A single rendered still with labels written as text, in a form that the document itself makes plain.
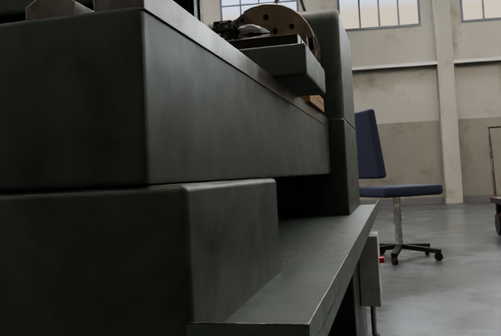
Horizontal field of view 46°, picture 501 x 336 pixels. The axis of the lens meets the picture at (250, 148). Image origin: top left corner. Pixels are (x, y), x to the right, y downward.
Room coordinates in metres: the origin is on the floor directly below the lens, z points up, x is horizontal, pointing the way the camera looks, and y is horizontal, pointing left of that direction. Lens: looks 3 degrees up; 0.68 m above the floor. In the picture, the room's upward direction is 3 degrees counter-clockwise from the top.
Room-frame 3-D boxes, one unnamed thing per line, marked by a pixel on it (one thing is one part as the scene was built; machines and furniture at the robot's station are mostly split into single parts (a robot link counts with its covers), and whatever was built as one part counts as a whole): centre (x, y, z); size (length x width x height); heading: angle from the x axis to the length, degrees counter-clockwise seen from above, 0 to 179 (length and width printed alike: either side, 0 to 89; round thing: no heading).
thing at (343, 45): (2.31, -0.15, 1.06); 0.59 x 0.48 x 0.39; 166
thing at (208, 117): (1.57, 0.00, 0.77); 2.10 x 0.34 x 0.18; 166
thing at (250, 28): (1.69, -0.02, 1.11); 0.09 x 0.06 x 0.03; 76
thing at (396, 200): (4.57, -1.09, 0.58); 0.67 x 0.64 x 1.15; 88
